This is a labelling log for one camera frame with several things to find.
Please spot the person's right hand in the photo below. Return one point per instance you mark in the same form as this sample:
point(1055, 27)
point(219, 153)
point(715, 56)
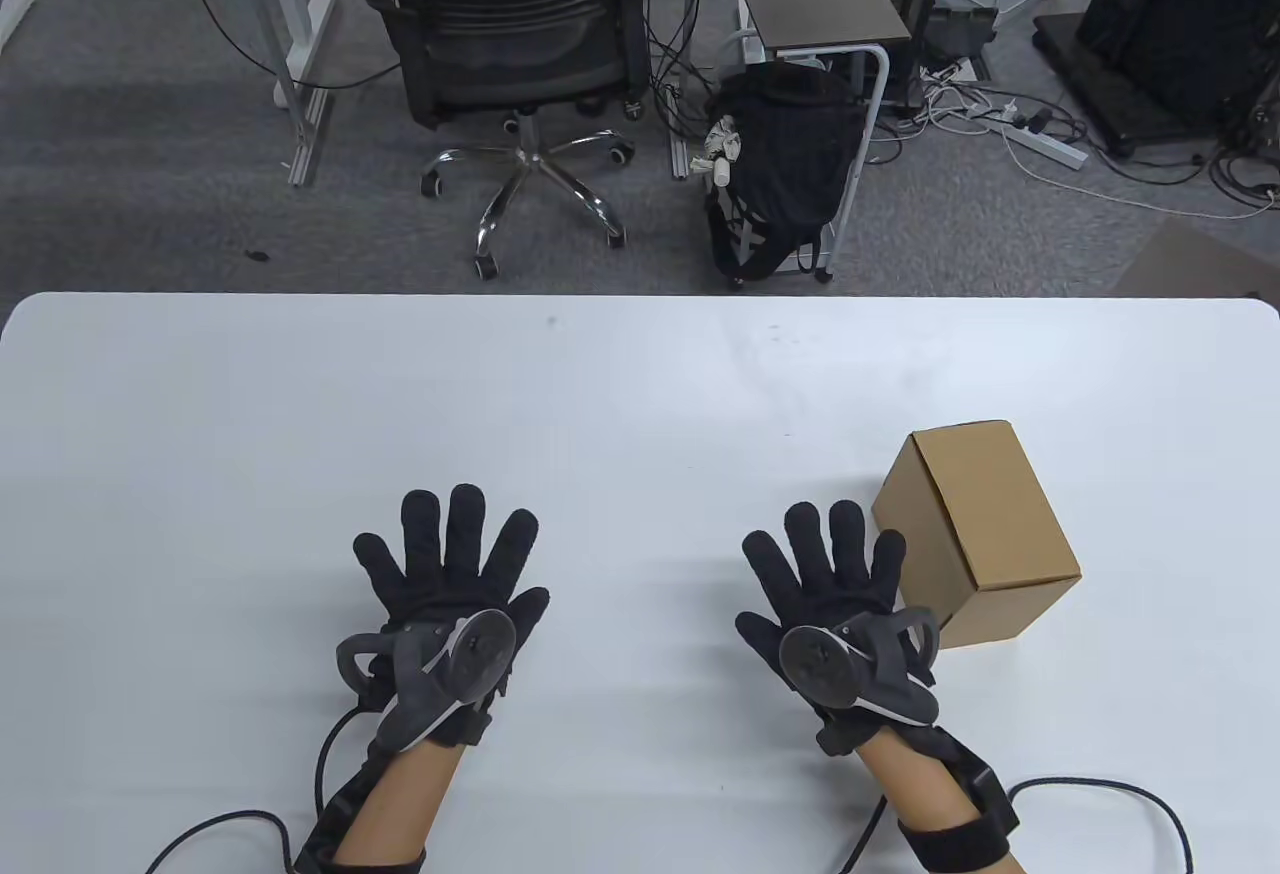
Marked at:
point(830, 564)

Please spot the person's left hand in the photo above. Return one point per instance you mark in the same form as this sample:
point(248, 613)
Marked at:
point(450, 554)

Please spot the brown cardboard mailer box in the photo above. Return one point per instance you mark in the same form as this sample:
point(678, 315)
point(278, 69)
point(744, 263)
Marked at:
point(990, 514)

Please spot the black mesh office chair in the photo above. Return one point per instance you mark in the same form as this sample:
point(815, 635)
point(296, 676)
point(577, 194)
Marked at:
point(520, 24)

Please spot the grey right hand controller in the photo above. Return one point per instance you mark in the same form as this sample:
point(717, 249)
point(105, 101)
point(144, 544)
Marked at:
point(820, 659)

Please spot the grey hand controller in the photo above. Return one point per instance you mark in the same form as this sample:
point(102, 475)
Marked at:
point(470, 649)
point(820, 659)

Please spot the grey left hand controller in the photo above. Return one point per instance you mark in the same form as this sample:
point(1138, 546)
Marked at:
point(470, 649)

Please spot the black backpack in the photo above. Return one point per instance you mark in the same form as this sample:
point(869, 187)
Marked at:
point(790, 154)

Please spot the white backpack charm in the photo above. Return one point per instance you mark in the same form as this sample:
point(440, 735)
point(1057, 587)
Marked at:
point(722, 149)

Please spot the white power strip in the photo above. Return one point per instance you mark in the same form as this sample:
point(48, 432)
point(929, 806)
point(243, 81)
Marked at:
point(1045, 146)

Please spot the flat brown cardboard sheet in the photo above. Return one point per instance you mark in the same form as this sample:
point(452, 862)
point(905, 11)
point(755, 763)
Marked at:
point(1200, 264)

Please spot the white slim desk leg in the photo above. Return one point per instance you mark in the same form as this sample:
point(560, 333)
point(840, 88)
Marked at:
point(692, 14)

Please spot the black monitor stand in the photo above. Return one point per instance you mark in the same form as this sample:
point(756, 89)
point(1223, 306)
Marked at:
point(1170, 14)

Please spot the white desk foot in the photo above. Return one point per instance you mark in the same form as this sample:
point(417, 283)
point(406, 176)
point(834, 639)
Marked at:
point(12, 19)

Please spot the white desk leg frame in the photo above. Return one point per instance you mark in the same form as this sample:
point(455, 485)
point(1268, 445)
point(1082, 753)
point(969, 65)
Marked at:
point(290, 44)

